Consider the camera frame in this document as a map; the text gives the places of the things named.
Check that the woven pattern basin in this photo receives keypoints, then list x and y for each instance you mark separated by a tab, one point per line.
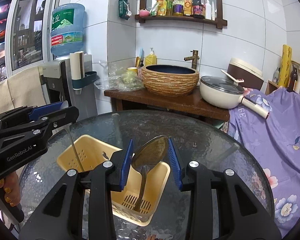
170	85

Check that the grey water dispenser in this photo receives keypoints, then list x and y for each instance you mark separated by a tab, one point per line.
88	102

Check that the light blue toothbrush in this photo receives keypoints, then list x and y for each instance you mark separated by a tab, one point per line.
141	55

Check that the wooden framed mirror shelf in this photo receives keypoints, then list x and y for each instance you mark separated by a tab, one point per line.
180	18

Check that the wooden box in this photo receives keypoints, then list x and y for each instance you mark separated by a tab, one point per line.
271	87

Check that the beige cloth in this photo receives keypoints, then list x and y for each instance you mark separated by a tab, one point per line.
17	90

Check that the brown white rice cooker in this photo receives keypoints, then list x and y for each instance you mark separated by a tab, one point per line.
247	73

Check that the white rice paddle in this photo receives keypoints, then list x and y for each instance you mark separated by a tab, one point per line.
231	76

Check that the purple label oil bottle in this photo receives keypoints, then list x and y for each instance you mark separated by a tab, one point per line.
178	5

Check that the green hanging packet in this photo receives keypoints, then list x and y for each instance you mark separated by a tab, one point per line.
123	7

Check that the wooden vanity cabinet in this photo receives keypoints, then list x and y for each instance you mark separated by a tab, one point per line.
190	102

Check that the yellow cup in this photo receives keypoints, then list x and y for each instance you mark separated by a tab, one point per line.
132	70

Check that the dark soy sauce bottle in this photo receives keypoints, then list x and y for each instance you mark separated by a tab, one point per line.
198	5

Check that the sliding glass window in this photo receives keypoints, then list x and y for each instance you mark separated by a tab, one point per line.
27	30

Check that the clear plastic bag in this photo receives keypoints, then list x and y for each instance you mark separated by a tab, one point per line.
115	80

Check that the white paper cup stack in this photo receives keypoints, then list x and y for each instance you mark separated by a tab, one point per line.
77	65

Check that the bronze bamboo faucet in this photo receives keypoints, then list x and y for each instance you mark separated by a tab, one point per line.
195	57

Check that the round glass table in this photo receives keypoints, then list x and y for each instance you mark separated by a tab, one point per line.
215	142

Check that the beige plastic utensil holder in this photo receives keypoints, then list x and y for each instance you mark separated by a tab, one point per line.
90	145

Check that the glass pan lid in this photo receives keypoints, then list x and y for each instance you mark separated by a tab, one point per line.
220	83

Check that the pink bowl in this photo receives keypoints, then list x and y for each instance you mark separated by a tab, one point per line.
144	13

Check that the yellow soap pump bottle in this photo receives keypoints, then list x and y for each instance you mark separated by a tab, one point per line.
150	59

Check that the brown wooden chopstick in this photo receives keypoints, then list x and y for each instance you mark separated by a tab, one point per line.
150	237

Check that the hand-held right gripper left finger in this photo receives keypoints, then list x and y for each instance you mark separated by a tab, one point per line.
127	162

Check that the yellow roll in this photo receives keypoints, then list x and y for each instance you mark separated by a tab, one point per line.
285	65

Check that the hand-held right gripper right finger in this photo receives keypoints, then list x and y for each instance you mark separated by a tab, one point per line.
173	162

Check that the teal cup holder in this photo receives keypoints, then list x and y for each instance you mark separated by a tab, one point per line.
86	81

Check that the purple floral cloth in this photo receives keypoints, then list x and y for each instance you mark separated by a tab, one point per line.
277	135

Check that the brown glass bottle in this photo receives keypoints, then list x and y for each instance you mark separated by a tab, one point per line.
292	77

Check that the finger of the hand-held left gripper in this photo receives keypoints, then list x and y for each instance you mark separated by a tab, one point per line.
62	116
43	110

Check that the white squeeze bottle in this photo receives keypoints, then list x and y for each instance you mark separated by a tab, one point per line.
208	9

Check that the person's left hand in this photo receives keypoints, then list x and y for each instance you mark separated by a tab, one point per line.
13	190

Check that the blue water jug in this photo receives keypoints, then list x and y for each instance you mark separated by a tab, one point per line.
67	30

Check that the orange label sauce bottle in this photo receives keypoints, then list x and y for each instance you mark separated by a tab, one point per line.
187	5

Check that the small white bottle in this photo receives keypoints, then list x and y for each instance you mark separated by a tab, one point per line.
213	13

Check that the green yellow seasoning packet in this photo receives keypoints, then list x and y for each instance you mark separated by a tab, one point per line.
154	9

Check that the small clear bottle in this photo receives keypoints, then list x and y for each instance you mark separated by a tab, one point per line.
276	75

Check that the green oil bottle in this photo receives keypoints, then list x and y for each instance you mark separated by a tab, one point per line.
169	3

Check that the cream frying pan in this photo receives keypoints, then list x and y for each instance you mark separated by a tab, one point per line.
215	97

